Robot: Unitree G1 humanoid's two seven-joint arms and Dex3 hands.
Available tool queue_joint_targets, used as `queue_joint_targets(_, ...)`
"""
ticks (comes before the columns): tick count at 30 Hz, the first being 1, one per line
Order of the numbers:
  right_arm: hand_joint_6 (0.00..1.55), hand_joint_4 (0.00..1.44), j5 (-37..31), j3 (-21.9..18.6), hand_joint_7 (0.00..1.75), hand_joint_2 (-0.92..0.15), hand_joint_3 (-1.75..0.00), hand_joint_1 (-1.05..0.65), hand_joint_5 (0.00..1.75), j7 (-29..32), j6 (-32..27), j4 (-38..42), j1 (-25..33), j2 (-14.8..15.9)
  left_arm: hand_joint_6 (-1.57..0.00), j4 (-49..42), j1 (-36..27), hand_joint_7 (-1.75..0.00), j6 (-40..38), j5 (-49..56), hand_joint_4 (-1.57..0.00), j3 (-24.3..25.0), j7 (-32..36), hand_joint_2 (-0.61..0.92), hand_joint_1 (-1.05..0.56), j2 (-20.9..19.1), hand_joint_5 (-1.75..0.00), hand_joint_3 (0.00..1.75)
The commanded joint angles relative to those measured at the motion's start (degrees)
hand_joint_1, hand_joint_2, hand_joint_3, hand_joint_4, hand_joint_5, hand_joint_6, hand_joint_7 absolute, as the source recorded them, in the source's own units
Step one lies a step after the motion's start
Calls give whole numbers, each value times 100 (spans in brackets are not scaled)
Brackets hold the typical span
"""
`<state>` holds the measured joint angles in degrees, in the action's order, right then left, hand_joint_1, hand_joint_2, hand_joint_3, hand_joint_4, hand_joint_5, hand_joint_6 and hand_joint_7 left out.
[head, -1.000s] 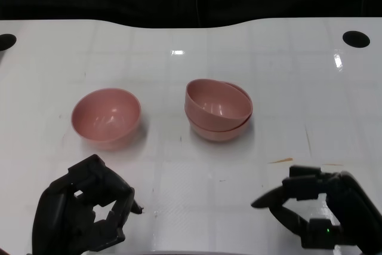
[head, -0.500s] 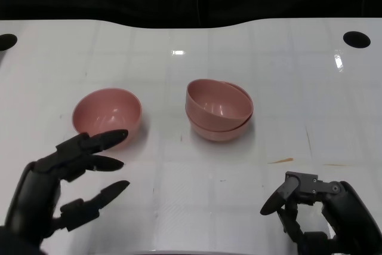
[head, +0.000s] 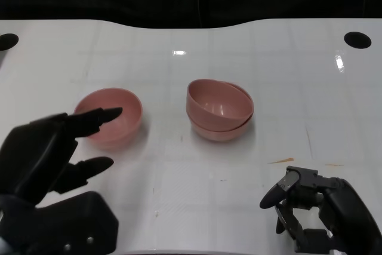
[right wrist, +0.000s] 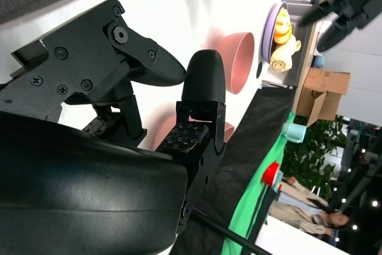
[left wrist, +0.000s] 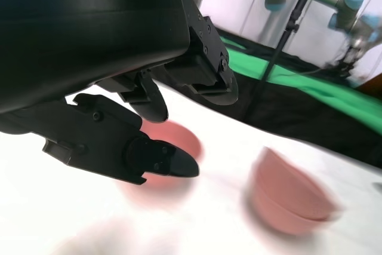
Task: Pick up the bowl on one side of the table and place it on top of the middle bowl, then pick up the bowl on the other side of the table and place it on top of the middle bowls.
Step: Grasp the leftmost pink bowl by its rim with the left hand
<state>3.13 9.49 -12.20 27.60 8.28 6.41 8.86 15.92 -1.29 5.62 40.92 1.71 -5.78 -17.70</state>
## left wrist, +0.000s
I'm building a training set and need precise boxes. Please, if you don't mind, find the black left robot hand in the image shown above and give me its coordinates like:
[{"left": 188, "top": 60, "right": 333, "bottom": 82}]
[{"left": 0, "top": 0, "right": 239, "bottom": 186}]

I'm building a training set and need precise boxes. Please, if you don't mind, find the pink plastic bowl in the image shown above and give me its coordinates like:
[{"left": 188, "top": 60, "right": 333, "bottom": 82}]
[
  {"left": 249, "top": 171, "right": 331, "bottom": 236},
  {"left": 252, "top": 146, "right": 344, "bottom": 222},
  {"left": 119, "top": 121, "right": 204, "bottom": 196}
]

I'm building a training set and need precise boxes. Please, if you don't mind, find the green cloth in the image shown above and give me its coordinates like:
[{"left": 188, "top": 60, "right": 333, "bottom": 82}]
[{"left": 219, "top": 35, "right": 382, "bottom": 135}]

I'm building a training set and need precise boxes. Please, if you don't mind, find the black backdrop cloth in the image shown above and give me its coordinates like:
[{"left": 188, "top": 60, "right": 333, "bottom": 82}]
[{"left": 167, "top": 26, "right": 382, "bottom": 169}]

